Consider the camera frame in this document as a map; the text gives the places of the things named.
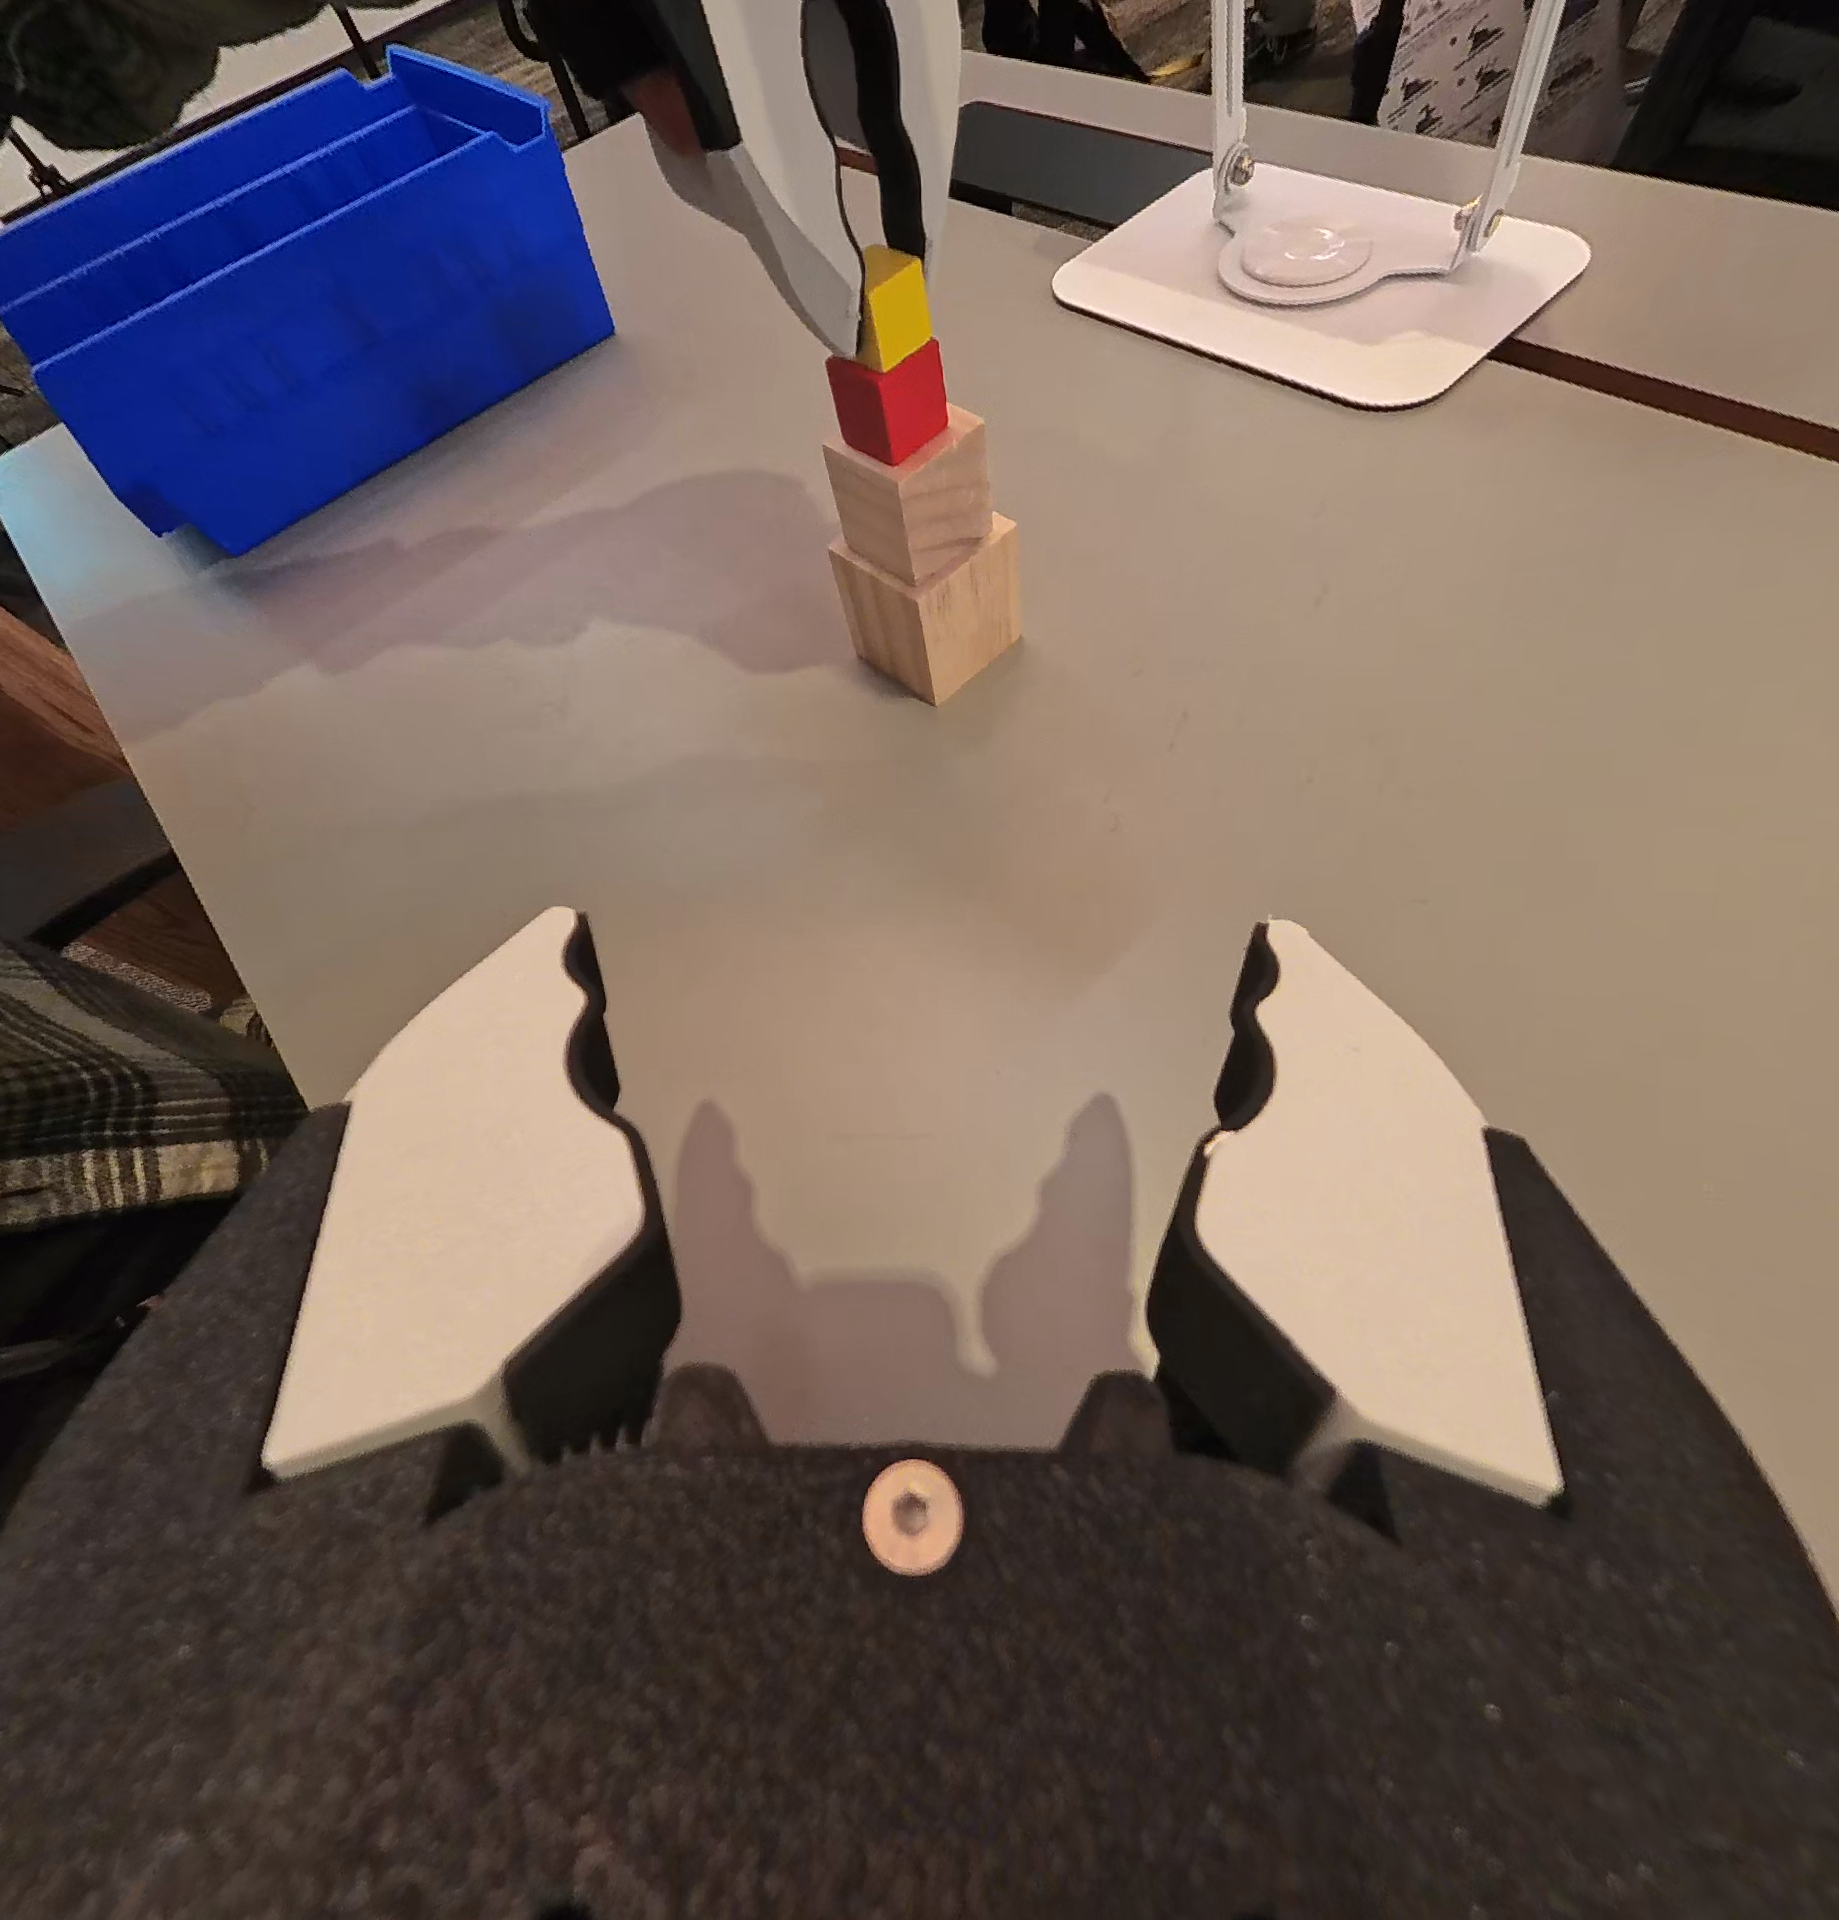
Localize large natural wooden cube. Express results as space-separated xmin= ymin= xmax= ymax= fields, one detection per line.
xmin=829 ymin=514 xmax=1027 ymax=708

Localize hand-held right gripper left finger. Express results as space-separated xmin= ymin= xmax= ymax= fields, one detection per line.
xmin=261 ymin=904 xmax=687 ymax=1479

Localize person's dark trousers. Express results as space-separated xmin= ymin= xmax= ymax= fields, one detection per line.
xmin=0 ymin=1201 xmax=247 ymax=1593

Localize person's left hand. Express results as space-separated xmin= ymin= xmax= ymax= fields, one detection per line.
xmin=621 ymin=66 xmax=707 ymax=161

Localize blue plastic bin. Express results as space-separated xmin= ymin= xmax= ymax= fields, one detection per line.
xmin=0 ymin=46 xmax=615 ymax=557

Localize small natural wooden cube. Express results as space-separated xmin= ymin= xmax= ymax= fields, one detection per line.
xmin=823 ymin=406 xmax=996 ymax=587

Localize red wooden cube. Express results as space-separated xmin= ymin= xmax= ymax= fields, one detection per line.
xmin=823 ymin=337 xmax=947 ymax=468

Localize printed leaflet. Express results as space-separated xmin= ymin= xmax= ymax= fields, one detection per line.
xmin=1376 ymin=0 xmax=1618 ymax=159

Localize black flat tablet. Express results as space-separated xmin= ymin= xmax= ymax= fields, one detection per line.
xmin=949 ymin=102 xmax=1214 ymax=230

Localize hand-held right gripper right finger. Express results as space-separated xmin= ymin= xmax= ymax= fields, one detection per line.
xmin=1144 ymin=916 xmax=1565 ymax=1507

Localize black table bracket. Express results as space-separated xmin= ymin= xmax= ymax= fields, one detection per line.
xmin=0 ymin=779 xmax=179 ymax=949

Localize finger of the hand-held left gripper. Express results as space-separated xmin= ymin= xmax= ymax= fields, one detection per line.
xmin=700 ymin=0 xmax=870 ymax=365
xmin=800 ymin=0 xmax=964 ymax=289

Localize person's plaid shirt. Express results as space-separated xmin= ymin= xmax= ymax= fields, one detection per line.
xmin=0 ymin=918 xmax=309 ymax=1234

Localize white stand with wooden board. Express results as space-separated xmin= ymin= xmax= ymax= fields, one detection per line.
xmin=1050 ymin=0 xmax=1593 ymax=410

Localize yellow wooden cube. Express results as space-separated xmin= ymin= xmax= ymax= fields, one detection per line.
xmin=856 ymin=246 xmax=937 ymax=376

